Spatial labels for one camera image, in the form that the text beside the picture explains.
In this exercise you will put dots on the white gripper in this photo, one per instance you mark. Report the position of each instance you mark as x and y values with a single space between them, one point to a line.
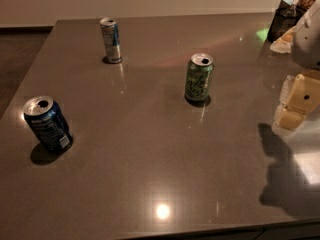
308 42

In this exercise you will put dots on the silver blue redbull can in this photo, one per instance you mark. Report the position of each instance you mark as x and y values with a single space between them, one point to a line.
110 33

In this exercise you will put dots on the green soda can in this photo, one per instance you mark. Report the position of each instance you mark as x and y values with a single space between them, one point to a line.
198 79

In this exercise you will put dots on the black snack bag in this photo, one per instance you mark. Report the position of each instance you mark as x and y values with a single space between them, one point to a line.
281 23

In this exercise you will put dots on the dark blue soda can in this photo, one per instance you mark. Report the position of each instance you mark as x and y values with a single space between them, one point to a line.
45 118

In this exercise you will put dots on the white wrapped snack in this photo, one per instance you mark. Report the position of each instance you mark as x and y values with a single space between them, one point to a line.
283 43

